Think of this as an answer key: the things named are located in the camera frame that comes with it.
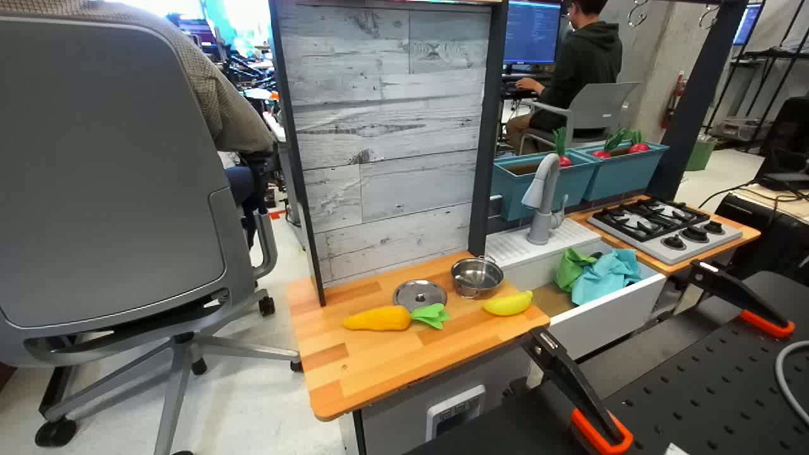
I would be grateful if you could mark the silver pot lid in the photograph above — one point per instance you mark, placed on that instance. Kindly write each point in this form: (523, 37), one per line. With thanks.
(418, 295)

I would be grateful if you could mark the black perforated robot table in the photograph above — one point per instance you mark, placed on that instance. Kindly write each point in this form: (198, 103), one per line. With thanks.
(715, 396)

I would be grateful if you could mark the yellow toy banana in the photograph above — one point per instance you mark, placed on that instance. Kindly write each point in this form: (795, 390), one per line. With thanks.
(508, 304)

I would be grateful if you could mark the wooden toy kitchen counter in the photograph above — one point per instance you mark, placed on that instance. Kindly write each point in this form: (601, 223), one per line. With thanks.
(370, 363)

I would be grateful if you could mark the grey wood-print back panel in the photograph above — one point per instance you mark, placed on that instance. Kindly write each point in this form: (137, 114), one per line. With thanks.
(388, 127)

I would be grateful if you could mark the wooden stove counter board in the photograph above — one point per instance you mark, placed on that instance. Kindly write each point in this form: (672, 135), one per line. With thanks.
(672, 267)

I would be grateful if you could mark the small silver pot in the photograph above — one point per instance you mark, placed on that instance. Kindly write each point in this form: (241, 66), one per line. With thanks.
(476, 276)

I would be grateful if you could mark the grey office chair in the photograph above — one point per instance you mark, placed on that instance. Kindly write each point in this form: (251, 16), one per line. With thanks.
(102, 167)

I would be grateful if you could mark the seated person beige jacket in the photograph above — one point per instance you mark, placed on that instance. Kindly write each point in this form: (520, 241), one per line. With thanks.
(227, 106)

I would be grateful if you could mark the red fire extinguisher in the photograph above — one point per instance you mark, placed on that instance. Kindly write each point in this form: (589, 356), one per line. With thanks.
(672, 103)

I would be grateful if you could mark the orange toy carrot green leaves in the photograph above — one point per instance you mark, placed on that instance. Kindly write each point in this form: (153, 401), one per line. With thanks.
(379, 320)

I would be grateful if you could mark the grey toy stove top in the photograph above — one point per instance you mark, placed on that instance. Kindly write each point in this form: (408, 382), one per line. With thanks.
(659, 229)

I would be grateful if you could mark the computer monitor blue screen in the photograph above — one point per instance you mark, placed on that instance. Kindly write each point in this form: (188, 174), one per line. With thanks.
(532, 35)

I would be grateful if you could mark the green cloth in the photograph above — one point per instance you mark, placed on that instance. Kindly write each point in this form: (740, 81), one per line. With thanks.
(568, 269)

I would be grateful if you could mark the person in black hoodie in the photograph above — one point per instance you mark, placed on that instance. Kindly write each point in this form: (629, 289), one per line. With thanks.
(585, 59)

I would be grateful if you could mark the black frame post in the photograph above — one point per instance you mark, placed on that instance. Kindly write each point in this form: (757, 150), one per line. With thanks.
(696, 103)

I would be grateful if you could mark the white toy sink basin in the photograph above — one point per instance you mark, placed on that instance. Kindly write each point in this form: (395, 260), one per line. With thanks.
(606, 320)

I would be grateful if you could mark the black clamp orange tip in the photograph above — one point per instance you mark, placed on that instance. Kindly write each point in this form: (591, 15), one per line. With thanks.
(733, 295)
(563, 371)

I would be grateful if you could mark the grey toy faucet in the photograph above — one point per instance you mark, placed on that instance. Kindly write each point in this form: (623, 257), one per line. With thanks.
(546, 203)

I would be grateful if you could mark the light grey desk chair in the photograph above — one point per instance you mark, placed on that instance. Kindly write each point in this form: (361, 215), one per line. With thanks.
(596, 106)

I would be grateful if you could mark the black office chair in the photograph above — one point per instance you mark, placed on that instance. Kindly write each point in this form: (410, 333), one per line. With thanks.
(786, 143)

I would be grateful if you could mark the teal cloth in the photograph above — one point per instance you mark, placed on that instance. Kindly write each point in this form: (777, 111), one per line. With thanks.
(606, 276)

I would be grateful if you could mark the green bin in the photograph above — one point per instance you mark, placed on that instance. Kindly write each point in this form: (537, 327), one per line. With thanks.
(701, 155)

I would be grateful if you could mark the teal planter box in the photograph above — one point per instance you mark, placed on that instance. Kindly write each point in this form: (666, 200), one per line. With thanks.
(581, 188)
(632, 174)

